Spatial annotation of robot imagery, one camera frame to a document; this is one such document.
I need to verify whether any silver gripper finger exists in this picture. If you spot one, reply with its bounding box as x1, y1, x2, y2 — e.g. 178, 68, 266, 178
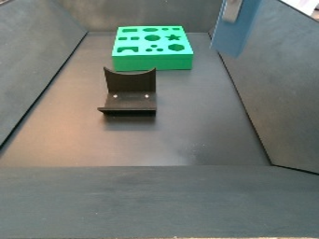
222, 0, 243, 23

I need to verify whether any blue rectangular block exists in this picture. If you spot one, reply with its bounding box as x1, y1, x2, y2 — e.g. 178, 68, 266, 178
211, 0, 262, 58

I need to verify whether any black curved stand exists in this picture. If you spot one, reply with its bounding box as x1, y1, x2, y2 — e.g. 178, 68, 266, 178
97, 67, 157, 114

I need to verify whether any green foam shape board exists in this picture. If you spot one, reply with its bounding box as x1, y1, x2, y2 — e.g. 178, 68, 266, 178
112, 25, 194, 71

